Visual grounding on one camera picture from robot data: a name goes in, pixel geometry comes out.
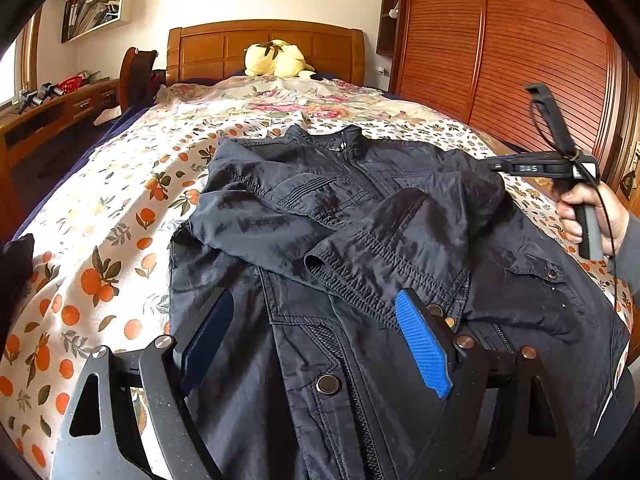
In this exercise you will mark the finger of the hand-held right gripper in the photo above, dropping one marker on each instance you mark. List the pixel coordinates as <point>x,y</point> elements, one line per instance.
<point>497,164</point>

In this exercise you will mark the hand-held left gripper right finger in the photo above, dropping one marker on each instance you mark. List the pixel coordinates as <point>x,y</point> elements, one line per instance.
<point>425,345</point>

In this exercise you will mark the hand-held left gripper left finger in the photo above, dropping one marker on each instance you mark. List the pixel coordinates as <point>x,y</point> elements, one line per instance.
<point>207,332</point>

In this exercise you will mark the black jacket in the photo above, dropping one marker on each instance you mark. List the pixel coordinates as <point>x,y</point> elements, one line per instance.
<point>325,220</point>

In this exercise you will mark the person's right forearm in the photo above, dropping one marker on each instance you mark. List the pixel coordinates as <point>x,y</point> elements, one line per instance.
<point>631,255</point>

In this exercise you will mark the person's right hand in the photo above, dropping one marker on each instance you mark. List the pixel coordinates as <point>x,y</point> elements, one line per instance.
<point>614,227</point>

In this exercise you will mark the wooden door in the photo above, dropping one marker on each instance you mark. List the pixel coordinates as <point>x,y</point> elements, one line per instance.
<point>630,120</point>

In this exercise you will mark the wooden slatted wardrobe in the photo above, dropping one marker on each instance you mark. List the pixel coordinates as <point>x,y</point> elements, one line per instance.
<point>500,35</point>

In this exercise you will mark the bed with orange-print sheet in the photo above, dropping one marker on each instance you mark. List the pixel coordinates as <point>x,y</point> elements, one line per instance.
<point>100,240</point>

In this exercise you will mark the white round object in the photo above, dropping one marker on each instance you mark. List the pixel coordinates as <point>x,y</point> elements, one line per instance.
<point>394,10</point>

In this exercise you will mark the dark blue garment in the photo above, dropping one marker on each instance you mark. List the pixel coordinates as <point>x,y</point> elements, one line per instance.
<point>15,270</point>

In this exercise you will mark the floral blanket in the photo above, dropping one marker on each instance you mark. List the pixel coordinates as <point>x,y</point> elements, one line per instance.
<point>300,105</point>

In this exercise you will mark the yellow plush toy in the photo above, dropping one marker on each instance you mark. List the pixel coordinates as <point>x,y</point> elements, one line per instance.
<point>270,60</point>

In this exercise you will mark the wooden chair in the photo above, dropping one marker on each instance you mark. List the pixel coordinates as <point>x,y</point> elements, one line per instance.
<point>132,75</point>

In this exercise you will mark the wooden desk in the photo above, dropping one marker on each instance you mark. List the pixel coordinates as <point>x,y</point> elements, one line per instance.
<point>30,130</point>

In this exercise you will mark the wooden headboard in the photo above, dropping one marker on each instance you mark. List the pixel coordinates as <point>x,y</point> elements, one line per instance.
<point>210,50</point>

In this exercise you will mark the red basket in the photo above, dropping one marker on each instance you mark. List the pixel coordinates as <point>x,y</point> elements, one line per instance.
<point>70,82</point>

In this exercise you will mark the black devices on desk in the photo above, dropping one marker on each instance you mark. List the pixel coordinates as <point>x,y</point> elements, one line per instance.
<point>42,96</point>

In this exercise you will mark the window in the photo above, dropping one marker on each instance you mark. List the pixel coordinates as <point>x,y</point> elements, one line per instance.
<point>7,80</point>

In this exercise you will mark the black file folders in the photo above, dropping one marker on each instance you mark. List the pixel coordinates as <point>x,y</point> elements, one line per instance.
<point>70,20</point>

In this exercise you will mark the cream wall shelf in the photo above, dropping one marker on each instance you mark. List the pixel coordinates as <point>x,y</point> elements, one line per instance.
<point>112,15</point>

